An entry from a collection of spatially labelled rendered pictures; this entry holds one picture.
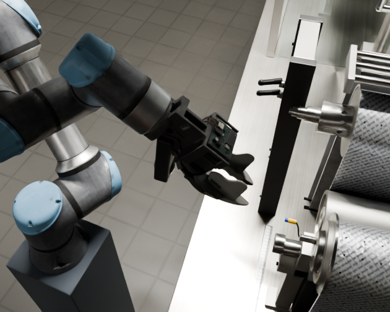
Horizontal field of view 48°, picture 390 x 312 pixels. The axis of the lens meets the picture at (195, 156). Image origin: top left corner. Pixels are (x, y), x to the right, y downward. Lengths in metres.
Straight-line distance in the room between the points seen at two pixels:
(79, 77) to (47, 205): 0.49
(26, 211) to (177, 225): 1.31
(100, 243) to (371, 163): 0.72
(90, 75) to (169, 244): 1.68
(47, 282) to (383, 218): 0.81
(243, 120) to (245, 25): 2.05
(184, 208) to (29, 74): 1.45
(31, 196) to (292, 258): 0.60
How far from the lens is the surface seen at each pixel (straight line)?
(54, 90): 0.69
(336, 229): 0.78
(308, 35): 0.93
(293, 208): 1.29
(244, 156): 0.72
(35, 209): 1.06
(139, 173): 2.47
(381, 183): 0.95
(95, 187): 1.08
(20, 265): 1.26
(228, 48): 3.24
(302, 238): 0.84
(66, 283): 1.20
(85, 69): 0.61
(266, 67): 1.69
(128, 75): 0.62
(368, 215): 0.92
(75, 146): 1.07
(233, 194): 0.71
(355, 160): 0.89
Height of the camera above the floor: 1.97
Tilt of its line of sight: 51 degrees down
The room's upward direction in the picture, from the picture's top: straight up
